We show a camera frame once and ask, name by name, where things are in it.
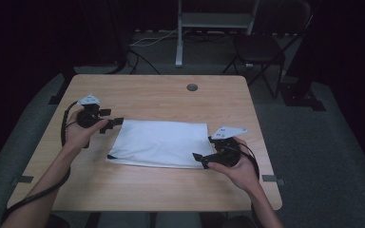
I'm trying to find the person's right hand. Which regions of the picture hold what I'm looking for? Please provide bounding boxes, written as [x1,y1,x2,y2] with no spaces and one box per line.
[207,136,262,193]

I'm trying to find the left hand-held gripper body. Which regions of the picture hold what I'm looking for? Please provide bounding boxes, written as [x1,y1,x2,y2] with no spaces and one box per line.
[76,93,107,129]

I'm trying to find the dark stand with flat base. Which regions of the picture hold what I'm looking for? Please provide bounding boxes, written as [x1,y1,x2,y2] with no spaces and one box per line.
[74,0,134,75]

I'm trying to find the person's left hand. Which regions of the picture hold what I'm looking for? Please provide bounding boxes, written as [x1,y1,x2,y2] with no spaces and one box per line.
[64,108,109,155]

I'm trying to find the white cartoon print t-shirt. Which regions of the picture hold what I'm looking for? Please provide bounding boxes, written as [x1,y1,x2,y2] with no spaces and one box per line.
[106,118,215,169]

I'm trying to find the black folding chair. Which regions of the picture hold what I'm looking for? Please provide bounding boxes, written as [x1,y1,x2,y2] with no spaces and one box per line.
[222,0,313,99]

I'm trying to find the grey metal stand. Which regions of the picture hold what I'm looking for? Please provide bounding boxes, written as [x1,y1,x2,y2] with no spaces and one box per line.
[174,0,260,68]

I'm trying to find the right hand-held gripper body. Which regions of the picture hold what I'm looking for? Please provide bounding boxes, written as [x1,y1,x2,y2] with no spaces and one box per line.
[208,125,248,168]

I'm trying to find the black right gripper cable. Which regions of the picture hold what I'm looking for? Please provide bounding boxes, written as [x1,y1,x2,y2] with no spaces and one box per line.
[238,142,261,181]

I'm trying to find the black floor cable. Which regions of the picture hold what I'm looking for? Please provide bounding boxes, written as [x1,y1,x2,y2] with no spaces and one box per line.
[126,48,161,75]

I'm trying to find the dark stand base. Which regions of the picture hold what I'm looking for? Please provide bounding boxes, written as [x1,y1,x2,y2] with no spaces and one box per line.
[279,82,327,112]

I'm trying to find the white floor cable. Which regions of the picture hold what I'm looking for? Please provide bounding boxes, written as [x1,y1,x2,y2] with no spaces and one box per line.
[129,28,180,48]

